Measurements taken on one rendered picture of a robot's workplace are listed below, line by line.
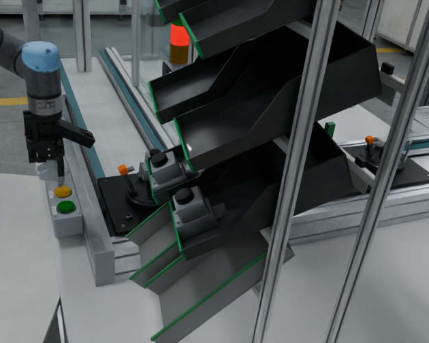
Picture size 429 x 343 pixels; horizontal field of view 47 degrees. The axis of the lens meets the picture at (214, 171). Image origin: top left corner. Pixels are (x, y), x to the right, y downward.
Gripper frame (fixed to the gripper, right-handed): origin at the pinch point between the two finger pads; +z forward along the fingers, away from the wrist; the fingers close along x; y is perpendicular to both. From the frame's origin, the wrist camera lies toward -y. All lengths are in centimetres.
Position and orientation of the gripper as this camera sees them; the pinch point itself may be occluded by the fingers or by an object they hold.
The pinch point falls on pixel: (61, 182)
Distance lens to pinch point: 129.9
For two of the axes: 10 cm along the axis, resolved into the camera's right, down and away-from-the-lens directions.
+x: 3.7, 5.1, -7.7
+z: -0.9, 8.5, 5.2
